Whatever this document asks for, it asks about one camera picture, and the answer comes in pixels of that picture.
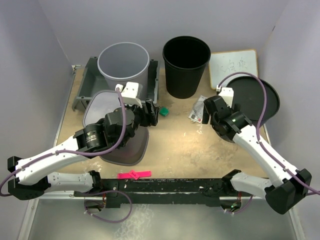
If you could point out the grey ribbed square bin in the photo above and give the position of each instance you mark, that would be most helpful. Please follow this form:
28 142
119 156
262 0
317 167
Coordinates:
106 101

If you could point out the grey plastic crate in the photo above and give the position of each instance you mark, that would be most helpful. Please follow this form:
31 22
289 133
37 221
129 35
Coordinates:
93 81

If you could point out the black round bin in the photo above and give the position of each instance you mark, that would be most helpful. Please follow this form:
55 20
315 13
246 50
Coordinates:
185 59

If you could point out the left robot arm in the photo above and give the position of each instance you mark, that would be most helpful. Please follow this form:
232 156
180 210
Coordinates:
32 177

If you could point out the green small block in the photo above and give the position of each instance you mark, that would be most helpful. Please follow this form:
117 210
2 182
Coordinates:
164 111

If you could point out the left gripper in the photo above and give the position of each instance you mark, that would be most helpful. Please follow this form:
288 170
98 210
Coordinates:
149 118

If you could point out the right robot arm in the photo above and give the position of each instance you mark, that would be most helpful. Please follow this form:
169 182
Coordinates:
285 186

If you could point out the light grey round bin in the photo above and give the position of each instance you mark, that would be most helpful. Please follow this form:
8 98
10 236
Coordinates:
125 62

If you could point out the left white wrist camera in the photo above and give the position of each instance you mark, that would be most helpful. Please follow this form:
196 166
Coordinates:
130 93

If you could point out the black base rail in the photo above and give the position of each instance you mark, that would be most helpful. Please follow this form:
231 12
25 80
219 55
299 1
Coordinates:
155 191

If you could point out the dark blue round bin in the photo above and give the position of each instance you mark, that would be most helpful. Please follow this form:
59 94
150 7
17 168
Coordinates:
254 103

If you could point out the pink plastic clip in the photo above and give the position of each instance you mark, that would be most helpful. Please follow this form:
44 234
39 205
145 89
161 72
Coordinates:
134 175

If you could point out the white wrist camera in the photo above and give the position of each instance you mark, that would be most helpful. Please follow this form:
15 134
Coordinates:
130 93
226 93

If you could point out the small whiteboard on stand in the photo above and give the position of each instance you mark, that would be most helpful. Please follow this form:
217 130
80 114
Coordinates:
224 63

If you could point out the white ruler set package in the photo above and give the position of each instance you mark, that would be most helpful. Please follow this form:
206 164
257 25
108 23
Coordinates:
196 114

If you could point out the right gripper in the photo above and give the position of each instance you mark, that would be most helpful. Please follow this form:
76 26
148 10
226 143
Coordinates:
206 116

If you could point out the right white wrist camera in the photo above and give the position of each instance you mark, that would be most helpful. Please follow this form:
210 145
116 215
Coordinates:
226 93

